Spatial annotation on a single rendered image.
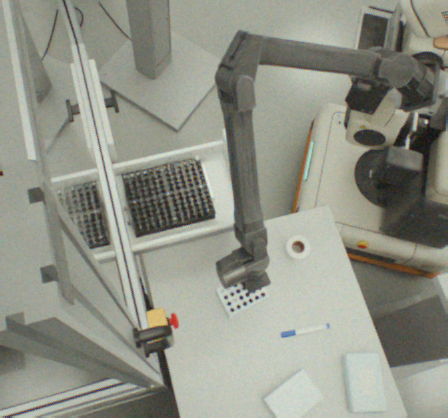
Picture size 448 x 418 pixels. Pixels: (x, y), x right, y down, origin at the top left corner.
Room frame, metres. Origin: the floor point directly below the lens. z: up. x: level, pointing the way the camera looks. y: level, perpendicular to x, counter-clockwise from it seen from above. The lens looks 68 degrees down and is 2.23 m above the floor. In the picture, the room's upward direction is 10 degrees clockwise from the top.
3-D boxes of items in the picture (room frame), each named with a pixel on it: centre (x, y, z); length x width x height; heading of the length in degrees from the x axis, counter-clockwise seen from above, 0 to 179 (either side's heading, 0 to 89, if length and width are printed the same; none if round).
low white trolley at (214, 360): (0.21, -0.19, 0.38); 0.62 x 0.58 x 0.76; 26
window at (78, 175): (0.48, 0.30, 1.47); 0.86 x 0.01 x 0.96; 26
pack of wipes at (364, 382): (0.12, -0.46, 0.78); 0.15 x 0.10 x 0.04; 12
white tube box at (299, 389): (0.05, -0.27, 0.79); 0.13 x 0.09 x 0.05; 135
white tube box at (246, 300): (0.30, -0.10, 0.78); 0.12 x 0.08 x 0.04; 126
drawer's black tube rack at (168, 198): (0.51, 0.15, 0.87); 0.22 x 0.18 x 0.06; 116
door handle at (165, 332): (0.07, 0.06, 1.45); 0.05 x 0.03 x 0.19; 116
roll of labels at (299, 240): (0.45, -0.24, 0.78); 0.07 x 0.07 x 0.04
